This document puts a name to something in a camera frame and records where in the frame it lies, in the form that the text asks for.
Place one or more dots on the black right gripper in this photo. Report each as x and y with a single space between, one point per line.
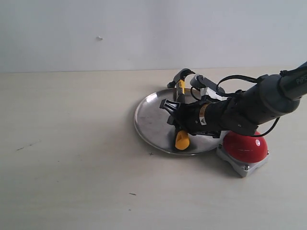
188 117

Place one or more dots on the black yellow claw hammer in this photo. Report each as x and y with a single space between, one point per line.
182 140

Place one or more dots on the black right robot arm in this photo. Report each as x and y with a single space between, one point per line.
241 112

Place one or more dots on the red dome push button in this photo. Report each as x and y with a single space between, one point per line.
244 148

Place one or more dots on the grey button base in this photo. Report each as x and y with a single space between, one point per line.
244 169

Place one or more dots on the round steel plate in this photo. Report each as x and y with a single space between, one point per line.
150 122

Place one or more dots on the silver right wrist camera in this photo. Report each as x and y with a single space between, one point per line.
207 88

